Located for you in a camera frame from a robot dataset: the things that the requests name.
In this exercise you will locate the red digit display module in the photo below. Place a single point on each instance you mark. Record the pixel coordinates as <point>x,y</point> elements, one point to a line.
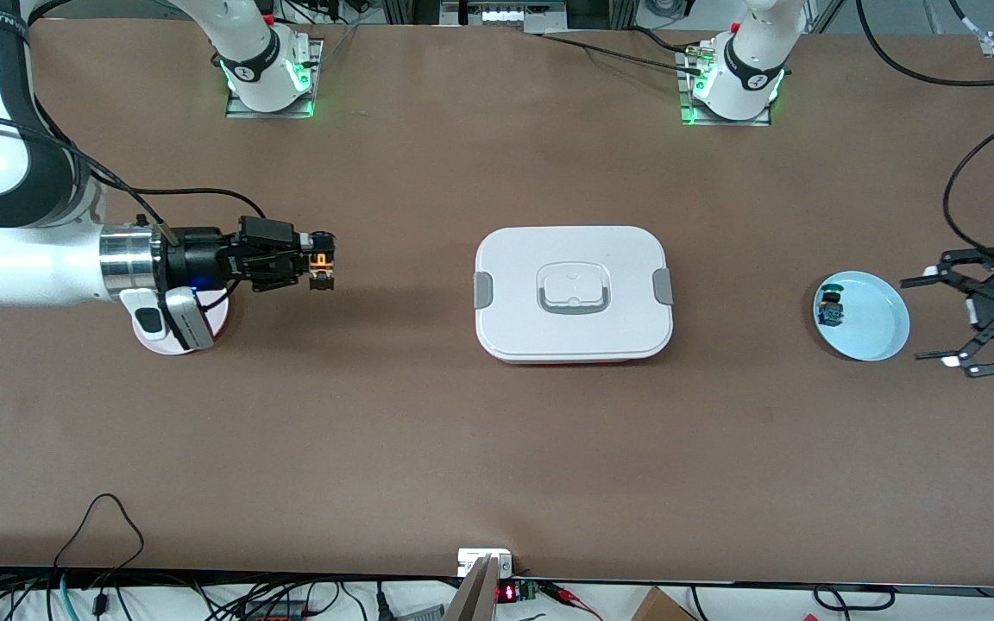
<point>507,592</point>

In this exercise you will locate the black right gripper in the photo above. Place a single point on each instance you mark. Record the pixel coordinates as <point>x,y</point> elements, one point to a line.
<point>197,257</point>

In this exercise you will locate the brown cardboard box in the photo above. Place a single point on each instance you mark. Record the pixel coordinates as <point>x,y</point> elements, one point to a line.
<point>661,608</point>

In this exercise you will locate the grey slanted bar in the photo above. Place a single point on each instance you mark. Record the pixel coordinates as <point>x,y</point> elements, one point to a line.
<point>475,599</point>

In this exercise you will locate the white lidded lunch box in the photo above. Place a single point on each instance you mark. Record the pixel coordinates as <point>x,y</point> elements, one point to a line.
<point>575,336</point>

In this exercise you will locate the small white clamp block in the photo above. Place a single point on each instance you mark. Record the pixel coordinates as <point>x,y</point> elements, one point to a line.
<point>473,561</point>

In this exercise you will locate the aluminium rack with label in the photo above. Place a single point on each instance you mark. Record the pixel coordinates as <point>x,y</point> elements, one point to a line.
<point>506,15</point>

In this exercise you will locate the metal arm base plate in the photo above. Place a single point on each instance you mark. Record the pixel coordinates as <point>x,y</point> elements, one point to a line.
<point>685,90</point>
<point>242,110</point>

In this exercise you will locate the light blue round plate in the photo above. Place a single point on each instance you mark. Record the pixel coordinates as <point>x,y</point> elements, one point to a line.
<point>872,332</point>

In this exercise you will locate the white round plate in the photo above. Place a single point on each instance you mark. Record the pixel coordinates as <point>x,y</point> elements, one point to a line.
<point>221,326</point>

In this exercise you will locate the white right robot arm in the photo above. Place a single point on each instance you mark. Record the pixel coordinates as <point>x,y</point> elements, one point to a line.
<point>22,263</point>

